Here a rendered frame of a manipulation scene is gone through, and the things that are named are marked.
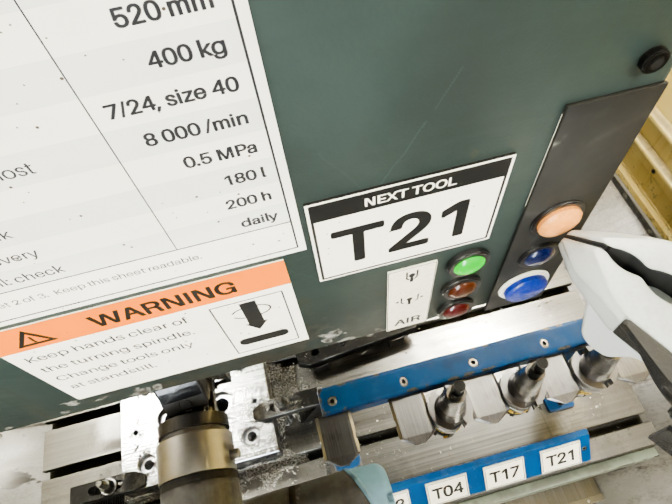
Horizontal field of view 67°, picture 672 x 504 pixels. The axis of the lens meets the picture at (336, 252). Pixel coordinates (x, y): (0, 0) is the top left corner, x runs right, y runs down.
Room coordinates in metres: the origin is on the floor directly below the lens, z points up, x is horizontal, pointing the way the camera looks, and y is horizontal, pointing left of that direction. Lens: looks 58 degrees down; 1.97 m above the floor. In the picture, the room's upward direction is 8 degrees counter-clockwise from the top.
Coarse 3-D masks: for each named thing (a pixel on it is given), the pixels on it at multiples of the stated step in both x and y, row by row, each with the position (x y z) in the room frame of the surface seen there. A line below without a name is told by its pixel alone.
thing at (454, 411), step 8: (448, 392) 0.18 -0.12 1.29; (464, 392) 0.17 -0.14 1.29; (440, 400) 0.18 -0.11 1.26; (448, 400) 0.17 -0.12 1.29; (456, 400) 0.17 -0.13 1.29; (464, 400) 0.17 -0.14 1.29; (440, 408) 0.17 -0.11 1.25; (448, 408) 0.16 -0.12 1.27; (456, 408) 0.16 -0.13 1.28; (464, 408) 0.16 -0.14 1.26; (440, 416) 0.16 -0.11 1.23; (448, 416) 0.16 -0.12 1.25; (456, 416) 0.16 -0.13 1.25
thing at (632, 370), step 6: (624, 360) 0.21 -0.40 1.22; (630, 360) 0.21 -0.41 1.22; (636, 360) 0.20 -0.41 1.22; (618, 366) 0.20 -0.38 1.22; (624, 366) 0.20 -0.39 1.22; (630, 366) 0.20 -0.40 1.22; (636, 366) 0.20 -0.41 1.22; (642, 366) 0.19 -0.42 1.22; (618, 372) 0.19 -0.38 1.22; (624, 372) 0.19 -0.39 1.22; (630, 372) 0.19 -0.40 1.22; (636, 372) 0.19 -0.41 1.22; (642, 372) 0.19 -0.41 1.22; (648, 372) 0.19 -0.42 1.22; (618, 378) 0.18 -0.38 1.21; (624, 378) 0.18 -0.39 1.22; (630, 378) 0.18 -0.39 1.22; (636, 378) 0.18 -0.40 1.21; (642, 378) 0.18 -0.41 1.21
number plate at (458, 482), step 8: (440, 480) 0.11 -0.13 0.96; (448, 480) 0.11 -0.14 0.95; (456, 480) 0.11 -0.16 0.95; (464, 480) 0.11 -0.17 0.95; (432, 488) 0.10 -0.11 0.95; (440, 488) 0.10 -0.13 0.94; (448, 488) 0.10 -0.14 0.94; (456, 488) 0.10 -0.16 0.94; (464, 488) 0.10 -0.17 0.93; (432, 496) 0.09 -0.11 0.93; (440, 496) 0.09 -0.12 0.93; (448, 496) 0.09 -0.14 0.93; (456, 496) 0.09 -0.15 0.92; (464, 496) 0.08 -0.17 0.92
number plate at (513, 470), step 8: (496, 464) 0.13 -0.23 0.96; (504, 464) 0.12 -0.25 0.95; (512, 464) 0.12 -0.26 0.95; (520, 464) 0.12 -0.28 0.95; (488, 472) 0.11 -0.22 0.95; (496, 472) 0.11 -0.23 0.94; (504, 472) 0.11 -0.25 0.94; (512, 472) 0.11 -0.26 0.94; (520, 472) 0.11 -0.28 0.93; (488, 480) 0.10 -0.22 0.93; (496, 480) 0.10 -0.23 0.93; (504, 480) 0.10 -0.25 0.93; (512, 480) 0.10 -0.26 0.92; (520, 480) 0.10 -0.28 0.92; (488, 488) 0.09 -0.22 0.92
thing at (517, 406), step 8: (520, 368) 0.22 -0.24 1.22; (504, 376) 0.21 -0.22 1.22; (504, 384) 0.20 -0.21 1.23; (544, 384) 0.19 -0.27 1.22; (504, 392) 0.18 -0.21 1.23; (544, 392) 0.18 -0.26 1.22; (512, 400) 0.17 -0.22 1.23; (536, 400) 0.17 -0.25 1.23; (512, 408) 0.16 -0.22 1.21; (520, 408) 0.16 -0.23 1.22
